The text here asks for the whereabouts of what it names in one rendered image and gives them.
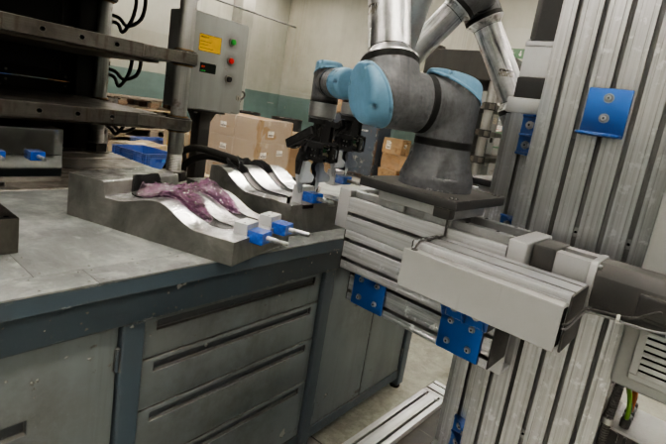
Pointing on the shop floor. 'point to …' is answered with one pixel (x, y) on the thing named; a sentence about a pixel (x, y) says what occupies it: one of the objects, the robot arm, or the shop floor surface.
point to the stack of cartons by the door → (393, 156)
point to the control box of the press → (210, 75)
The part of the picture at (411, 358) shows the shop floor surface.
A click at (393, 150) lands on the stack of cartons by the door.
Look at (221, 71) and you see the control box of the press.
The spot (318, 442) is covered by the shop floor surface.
